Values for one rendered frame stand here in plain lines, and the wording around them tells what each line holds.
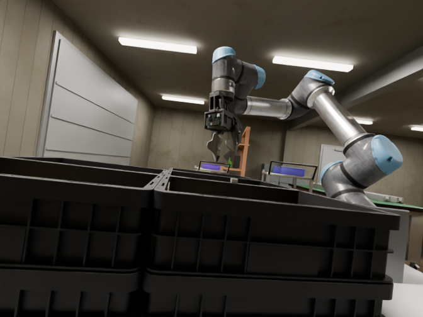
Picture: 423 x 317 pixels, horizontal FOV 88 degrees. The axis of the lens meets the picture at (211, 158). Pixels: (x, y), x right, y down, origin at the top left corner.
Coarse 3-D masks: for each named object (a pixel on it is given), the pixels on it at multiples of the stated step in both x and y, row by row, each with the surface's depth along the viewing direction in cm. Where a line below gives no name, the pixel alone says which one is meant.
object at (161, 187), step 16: (160, 192) 29; (176, 192) 29; (304, 192) 61; (160, 208) 29; (176, 208) 29; (192, 208) 30; (208, 208) 30; (224, 208) 30; (240, 208) 31; (256, 208) 31; (272, 208) 31; (288, 208) 32; (304, 208) 32; (320, 208) 33; (336, 208) 34; (368, 208) 40; (336, 224) 33; (352, 224) 34; (368, 224) 34; (384, 224) 34
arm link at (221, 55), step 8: (224, 48) 69; (232, 48) 70; (216, 56) 70; (224, 56) 69; (232, 56) 70; (216, 64) 70; (224, 64) 68; (232, 64) 69; (240, 64) 71; (216, 72) 69; (224, 72) 68; (232, 72) 69; (240, 72) 71; (232, 80) 69
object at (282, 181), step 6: (264, 168) 718; (300, 168) 718; (264, 174) 698; (264, 180) 690; (270, 180) 677; (276, 180) 677; (282, 180) 676; (288, 180) 676; (294, 180) 676; (300, 180) 676; (306, 180) 675; (288, 186) 676
